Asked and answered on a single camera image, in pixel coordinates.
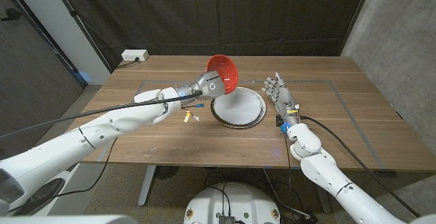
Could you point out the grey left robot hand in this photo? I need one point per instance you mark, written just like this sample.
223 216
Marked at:
211 86

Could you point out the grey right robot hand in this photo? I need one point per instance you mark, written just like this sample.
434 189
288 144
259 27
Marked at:
284 98

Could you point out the red bowl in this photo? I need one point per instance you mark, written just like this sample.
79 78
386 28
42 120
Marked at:
226 69

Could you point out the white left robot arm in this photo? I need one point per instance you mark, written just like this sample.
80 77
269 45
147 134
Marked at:
102 132

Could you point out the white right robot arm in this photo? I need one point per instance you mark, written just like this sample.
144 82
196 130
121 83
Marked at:
327 176

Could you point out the white plate with dark rim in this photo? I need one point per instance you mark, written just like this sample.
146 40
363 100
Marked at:
238 111

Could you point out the black backdrop curtain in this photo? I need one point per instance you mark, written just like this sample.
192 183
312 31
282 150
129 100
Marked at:
218 13

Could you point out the white power strip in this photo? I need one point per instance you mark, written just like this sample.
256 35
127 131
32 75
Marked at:
134 54

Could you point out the black round floor fan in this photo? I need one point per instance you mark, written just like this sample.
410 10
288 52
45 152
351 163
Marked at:
166 172

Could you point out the black backdrop stand pole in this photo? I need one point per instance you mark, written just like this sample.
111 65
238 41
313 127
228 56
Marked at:
81 24
357 16

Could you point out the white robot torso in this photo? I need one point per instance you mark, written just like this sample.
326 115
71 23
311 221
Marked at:
238 200

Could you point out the grey table leg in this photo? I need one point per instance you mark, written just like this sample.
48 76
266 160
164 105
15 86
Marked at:
147 186
322 203

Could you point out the black floor power adapter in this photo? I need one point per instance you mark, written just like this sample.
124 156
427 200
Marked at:
306 218

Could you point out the grey box on torso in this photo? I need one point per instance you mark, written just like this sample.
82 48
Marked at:
226 220

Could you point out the white floor platform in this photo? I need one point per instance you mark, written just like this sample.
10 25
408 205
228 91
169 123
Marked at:
85 183

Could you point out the black shoe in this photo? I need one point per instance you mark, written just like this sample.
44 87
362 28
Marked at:
44 193

